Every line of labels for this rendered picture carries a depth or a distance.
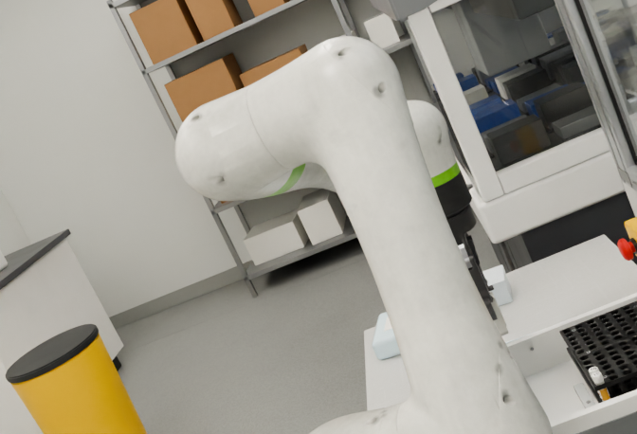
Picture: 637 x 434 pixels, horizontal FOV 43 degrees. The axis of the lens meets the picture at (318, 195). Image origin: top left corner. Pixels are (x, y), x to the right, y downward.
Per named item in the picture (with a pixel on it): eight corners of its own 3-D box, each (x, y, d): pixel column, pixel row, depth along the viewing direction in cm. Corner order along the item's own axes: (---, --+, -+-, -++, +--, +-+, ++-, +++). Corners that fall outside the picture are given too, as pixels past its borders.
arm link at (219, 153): (270, 172, 90) (230, 73, 91) (177, 218, 94) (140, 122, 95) (328, 175, 107) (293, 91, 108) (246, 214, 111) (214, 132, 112)
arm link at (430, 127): (428, 98, 126) (436, 83, 136) (355, 127, 130) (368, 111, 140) (463, 179, 129) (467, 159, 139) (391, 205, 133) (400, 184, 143)
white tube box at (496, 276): (455, 320, 172) (445, 299, 171) (455, 303, 180) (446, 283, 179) (514, 301, 168) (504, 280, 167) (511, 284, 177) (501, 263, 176)
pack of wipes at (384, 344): (421, 349, 167) (412, 330, 166) (377, 363, 169) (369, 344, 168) (424, 316, 181) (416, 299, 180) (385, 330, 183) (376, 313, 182)
